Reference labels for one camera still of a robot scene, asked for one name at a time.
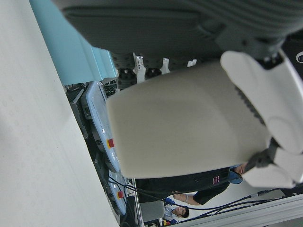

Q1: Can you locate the grey chair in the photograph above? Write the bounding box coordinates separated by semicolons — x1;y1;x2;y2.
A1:
139;201;166;223

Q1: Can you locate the seated person in blue shirt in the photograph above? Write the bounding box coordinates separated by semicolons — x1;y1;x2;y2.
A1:
163;205;190;224

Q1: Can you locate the white paper cup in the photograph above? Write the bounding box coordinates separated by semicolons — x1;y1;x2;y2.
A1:
106;61;270;179

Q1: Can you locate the blue teach pendant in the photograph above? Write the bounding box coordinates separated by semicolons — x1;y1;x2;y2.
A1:
85;80;121;172
107;171;128;216

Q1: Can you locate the grey metal controller box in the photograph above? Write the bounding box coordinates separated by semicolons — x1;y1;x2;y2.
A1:
67;87;93;139

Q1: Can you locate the person in black shirt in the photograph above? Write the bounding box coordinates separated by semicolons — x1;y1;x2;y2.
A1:
134;163;244;205

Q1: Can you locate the teal cabinet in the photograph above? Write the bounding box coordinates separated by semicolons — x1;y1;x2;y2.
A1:
29;0;118;85

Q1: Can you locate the aluminium profile beam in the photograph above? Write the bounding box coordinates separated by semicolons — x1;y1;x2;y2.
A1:
177;193;303;227

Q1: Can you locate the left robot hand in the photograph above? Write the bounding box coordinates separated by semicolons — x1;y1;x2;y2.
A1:
51;0;303;190

